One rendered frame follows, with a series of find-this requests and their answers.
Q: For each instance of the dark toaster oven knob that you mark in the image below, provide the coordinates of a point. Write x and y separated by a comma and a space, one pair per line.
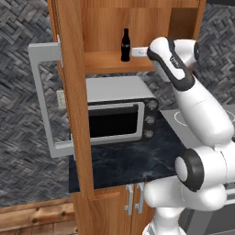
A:
148, 133
150, 119
152, 104

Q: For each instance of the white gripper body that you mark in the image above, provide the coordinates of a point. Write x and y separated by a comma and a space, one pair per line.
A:
140, 52

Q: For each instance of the grey hob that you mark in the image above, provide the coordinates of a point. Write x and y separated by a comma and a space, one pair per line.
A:
171, 117

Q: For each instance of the dark bottled drink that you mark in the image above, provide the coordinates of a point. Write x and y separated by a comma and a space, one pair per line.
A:
125, 46

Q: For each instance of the grey toaster oven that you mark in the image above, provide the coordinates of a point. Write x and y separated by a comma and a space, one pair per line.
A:
116, 91

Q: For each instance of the wooden base cabinet door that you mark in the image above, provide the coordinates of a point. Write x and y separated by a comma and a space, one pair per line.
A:
107, 214
143, 220

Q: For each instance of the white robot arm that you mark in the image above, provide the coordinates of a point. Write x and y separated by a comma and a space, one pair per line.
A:
202, 113

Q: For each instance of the white wall socket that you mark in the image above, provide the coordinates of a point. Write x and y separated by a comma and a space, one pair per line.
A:
61, 99

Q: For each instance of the wooden wall cabinet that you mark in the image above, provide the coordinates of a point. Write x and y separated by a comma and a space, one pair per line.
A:
104, 27

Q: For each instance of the grey framed glass panel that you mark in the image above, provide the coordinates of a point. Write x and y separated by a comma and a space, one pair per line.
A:
42, 101

